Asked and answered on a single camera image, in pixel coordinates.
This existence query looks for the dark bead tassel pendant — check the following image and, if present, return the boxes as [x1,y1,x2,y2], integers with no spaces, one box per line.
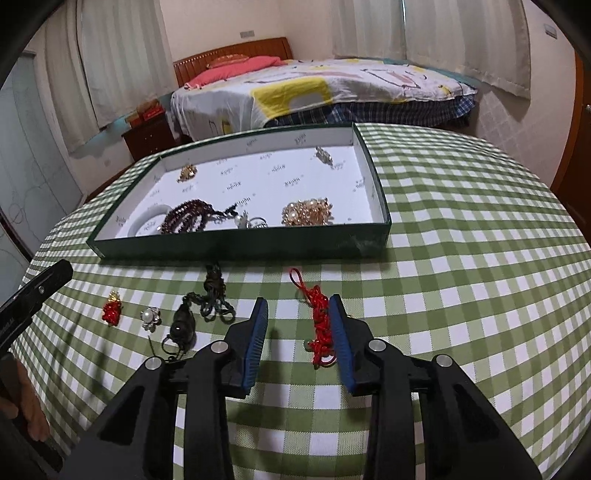
[160,263,236,362]

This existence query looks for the gold and red charm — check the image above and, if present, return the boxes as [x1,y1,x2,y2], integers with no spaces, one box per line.
[102,291,122,327]

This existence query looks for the silver pearl flower brooch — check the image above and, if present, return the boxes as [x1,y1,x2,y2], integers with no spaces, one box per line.
[140,306,162,333]

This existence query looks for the red knotted cord charm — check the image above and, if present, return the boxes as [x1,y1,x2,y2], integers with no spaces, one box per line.
[290,268,337,370]

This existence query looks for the dark red bead necklace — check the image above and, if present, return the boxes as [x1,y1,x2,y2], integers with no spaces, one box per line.
[156,198,240,235]

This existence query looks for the pink gold bead jewelry pile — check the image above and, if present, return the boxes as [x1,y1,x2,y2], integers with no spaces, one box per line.
[281,198,334,227]

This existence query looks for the silver rhinestone brooch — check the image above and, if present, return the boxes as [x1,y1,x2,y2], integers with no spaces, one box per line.
[315,146,334,168]

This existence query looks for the green jewelry box tray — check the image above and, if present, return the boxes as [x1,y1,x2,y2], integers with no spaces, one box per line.
[87,124,392,262]

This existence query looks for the person's hand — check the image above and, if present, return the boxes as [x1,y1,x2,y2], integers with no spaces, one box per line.
[1,359,50,442]

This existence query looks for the glass wardrobe door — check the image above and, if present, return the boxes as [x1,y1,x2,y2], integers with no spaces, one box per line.
[1,53,82,301]

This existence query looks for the green checkered tablecloth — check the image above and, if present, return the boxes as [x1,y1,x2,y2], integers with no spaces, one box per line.
[13,126,590,479]

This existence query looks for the white jade bangle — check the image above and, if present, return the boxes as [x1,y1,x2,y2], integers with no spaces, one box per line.
[127,204,171,238]

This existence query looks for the small gold brooch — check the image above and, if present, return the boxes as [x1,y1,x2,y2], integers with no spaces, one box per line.
[177,164,197,183]

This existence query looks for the dark wooden nightstand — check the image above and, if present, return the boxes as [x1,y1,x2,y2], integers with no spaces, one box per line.
[121,113,177,161]

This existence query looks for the red boxes on nightstand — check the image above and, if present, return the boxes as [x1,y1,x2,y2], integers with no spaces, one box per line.
[125,99,165,128]

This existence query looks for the left white curtain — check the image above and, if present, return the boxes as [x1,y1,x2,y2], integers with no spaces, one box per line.
[42,0,176,153]

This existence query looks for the white curtain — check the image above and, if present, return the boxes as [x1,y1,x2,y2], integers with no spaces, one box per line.
[331,0,531,99]
[42,0,176,153]

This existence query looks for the wooden door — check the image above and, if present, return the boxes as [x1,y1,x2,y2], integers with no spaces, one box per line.
[551,52,590,230]

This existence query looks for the wooden headboard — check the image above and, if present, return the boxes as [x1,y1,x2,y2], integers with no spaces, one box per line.
[172,36,295,89]

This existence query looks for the pink pillow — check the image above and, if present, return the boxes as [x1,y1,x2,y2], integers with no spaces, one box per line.
[183,56,287,90]

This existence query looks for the orange patterned pillow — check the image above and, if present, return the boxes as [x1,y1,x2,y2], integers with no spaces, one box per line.
[207,54,249,70]

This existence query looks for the bed with patterned sheet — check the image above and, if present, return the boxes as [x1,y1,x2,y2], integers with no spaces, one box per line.
[170,58,478,141]

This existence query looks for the right white curtain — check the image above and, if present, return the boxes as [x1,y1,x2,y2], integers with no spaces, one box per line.
[331,0,531,99]

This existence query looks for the silver ring jewelry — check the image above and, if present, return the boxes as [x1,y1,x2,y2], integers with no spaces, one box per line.
[235,211,269,229]

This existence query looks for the wall light switch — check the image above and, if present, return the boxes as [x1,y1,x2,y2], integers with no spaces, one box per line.
[543,24,558,39]

